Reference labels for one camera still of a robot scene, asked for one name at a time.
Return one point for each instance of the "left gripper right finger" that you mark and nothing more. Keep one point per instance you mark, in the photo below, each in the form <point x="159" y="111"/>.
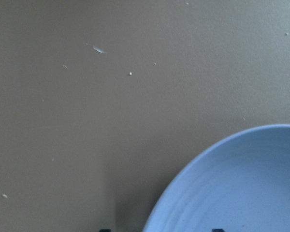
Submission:
<point x="218" y="230"/>

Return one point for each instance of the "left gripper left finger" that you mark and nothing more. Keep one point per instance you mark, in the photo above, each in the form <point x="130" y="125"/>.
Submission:
<point x="105" y="230"/>

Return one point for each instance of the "blue round plate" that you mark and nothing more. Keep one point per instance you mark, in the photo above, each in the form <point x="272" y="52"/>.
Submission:
<point x="240" y="184"/>

